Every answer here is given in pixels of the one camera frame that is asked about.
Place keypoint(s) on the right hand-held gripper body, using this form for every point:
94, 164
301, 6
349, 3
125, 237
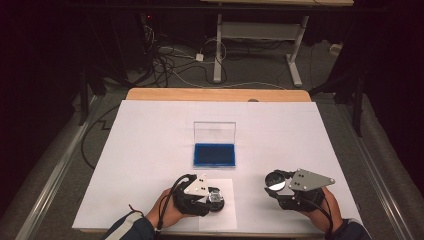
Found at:
308, 181

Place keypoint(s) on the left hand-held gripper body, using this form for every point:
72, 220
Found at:
196, 186

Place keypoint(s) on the round black stamp cap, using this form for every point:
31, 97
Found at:
275, 181

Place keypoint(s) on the white paper sheet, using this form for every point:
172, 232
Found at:
229, 218

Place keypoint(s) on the person's right hand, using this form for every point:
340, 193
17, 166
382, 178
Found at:
328, 210

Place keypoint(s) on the person's left hand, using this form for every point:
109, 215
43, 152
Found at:
166, 210

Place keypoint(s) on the blue ink pad box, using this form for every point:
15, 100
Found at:
214, 155

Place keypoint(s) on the large white table cover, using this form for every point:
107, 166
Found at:
266, 133

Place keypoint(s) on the grey table grommet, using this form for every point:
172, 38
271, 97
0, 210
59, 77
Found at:
253, 100

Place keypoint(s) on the black metal stand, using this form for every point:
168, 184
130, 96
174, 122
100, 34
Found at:
358, 113
83, 106

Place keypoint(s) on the white power adapter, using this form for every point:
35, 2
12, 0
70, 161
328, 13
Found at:
199, 57

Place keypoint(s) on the small white floor box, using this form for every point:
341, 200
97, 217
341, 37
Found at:
335, 49

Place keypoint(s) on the white-framed desk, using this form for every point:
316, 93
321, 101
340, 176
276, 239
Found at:
260, 30

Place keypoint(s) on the silver metal rail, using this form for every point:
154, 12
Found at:
376, 180
56, 173

